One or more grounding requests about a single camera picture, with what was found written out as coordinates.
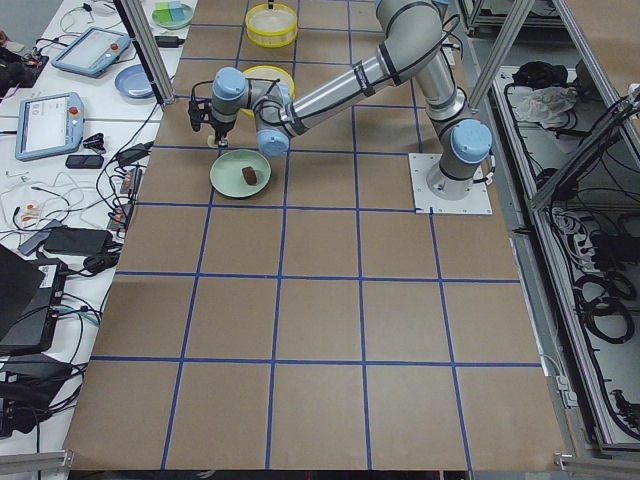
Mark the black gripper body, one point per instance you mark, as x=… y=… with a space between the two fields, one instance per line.
x=220 y=124

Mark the white bun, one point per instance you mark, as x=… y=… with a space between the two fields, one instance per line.
x=212 y=142

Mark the yellow steamer basket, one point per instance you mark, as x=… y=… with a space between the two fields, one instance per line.
x=281 y=77
x=272 y=40

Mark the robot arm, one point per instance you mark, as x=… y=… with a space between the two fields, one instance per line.
x=371 y=77

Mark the white steamer cloth outer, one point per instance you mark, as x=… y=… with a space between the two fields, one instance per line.
x=271 y=21

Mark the light green plate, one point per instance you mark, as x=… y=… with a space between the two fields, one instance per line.
x=226 y=176

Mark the brown bun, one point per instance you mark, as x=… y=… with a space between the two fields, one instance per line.
x=249 y=175

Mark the green bowl with sponges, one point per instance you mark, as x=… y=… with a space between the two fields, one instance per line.
x=172 y=15

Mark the blue plate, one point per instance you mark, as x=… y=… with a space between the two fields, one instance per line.
x=132 y=82

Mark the black power adapter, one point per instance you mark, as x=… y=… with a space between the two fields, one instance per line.
x=167 y=41

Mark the teach pendant far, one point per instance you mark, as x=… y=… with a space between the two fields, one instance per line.
x=93 y=52

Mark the teach pendant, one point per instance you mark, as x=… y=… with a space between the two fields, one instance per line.
x=93 y=52
x=49 y=126

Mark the teach pendant near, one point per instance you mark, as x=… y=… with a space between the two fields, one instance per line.
x=49 y=126

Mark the black laptop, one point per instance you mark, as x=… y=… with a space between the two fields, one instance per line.
x=30 y=292

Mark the white crumpled cloth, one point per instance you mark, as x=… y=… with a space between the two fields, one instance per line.
x=548 y=107

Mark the aluminium frame post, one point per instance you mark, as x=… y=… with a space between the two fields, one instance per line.
x=136 y=24

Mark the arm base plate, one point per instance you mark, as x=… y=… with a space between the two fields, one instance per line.
x=435 y=193

